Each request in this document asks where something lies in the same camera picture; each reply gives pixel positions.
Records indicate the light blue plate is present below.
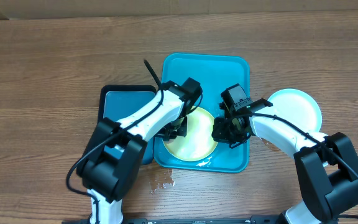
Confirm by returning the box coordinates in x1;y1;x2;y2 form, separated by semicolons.
268;88;323;132

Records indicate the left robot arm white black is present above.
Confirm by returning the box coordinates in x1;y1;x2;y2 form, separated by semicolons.
71;82;202;223

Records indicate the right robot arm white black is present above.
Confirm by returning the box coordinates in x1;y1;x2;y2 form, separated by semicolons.
212;96;358;223

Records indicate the yellow plate far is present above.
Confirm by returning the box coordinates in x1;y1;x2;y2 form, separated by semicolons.
163;108;218;162

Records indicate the teal serving tray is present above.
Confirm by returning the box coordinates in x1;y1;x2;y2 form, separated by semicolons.
154;53;249;173

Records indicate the black water basin tray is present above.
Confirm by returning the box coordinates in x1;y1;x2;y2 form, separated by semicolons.
96;85;157;166

